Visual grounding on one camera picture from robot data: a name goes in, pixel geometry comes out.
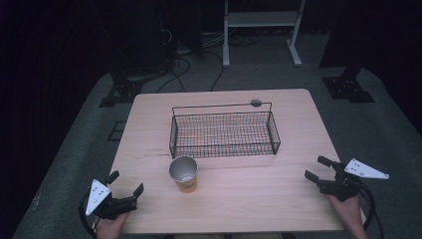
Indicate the black stand base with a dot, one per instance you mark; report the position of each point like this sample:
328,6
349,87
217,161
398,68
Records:
122,91
347,88

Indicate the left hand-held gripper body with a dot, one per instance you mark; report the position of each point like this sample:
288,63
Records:
112,205

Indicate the orange paper cup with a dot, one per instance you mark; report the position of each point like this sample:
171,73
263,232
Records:
185,179

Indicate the person's right hand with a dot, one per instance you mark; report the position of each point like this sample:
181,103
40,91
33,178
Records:
345,212

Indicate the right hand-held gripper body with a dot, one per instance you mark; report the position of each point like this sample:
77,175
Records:
345,184

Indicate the person's left hand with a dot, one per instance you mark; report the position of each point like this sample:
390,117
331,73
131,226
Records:
111,227

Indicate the white metal stand frame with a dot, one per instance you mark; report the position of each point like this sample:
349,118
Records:
262,19

